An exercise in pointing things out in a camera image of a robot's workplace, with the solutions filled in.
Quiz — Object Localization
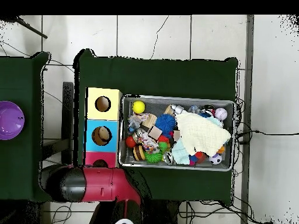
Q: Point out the cream muslin cloth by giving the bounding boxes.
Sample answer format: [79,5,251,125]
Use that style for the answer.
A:
[174,110,232,158]

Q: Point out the shallow clear mesh bin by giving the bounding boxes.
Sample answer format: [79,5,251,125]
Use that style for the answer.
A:
[118,94,236,172]

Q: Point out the wooden three-hole sorting box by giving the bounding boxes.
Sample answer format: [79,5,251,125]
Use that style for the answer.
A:
[82,87,123,169]

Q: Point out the blue spiky ball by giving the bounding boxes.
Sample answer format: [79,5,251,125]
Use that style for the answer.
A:
[154,113,176,137]

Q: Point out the yellow ball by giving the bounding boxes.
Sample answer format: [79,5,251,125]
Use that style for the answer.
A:
[132,100,146,114]

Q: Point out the red-orange ball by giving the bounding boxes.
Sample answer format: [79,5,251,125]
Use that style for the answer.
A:
[125,136,137,149]

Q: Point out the brown striped burger toy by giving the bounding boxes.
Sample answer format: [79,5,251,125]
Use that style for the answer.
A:
[132,144,146,162]

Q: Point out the silver plastic toy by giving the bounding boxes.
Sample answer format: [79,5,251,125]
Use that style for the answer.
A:
[170,104,185,114]

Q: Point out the dark green tablecloth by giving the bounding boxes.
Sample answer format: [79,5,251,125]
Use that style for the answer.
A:
[72,48,239,206]
[0,51,54,202]

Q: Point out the white baseball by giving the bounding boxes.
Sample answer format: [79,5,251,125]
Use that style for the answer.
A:
[214,107,228,121]

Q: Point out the small soccer ball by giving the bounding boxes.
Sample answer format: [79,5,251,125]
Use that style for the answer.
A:
[208,153,222,166]

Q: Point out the purple round disc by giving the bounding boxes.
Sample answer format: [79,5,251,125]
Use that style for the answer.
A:
[0,100,26,141]

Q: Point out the black tripod leg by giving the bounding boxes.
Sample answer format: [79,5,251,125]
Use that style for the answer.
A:
[0,15,48,39]

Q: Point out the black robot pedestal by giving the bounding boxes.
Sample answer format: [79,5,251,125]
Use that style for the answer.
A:
[145,199,180,224]

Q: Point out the black power cable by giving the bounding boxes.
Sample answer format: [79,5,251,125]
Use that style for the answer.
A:
[235,129,299,138]

